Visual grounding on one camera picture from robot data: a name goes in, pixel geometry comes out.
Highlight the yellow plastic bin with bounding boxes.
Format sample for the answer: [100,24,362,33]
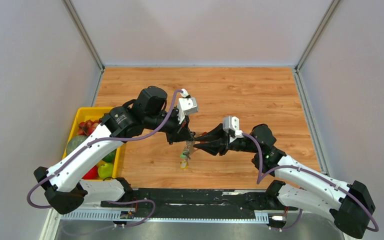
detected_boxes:
[67,107,127,181]

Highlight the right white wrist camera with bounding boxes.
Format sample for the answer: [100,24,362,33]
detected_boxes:
[222,115,244,141]

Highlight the yellow tagged keys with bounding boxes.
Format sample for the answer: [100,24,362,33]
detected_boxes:
[180,160,189,169]

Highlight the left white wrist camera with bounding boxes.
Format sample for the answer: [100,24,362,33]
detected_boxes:
[177,88,199,124]

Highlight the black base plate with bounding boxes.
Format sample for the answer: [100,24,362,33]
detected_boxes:
[119,188,286,220]

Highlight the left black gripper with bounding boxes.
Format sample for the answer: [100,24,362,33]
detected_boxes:
[144,107,195,145]

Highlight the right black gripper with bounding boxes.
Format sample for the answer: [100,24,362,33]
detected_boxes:
[193,123,260,156]

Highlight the green melon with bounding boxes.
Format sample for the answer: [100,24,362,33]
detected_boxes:
[65,135,88,155]

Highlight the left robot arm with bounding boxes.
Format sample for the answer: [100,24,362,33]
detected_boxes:
[34,86,199,215]

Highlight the red peaches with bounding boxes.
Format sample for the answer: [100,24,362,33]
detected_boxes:
[76,119,101,136]

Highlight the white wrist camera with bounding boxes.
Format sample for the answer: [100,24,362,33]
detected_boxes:
[222,115,244,141]
[177,88,199,124]

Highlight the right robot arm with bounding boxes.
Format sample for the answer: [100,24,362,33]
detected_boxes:
[194,124,380,239]

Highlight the key holder with red handle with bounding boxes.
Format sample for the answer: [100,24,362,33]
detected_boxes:
[180,141,196,162]

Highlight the green pear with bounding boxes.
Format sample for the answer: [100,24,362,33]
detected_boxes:
[97,162,114,179]

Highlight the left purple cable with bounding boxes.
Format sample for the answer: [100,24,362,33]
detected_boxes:
[26,88,186,210]

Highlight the green tagged key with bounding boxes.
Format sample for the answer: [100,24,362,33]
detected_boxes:
[180,152,188,158]

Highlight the red apple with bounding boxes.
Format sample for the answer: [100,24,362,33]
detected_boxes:
[82,165,99,180]

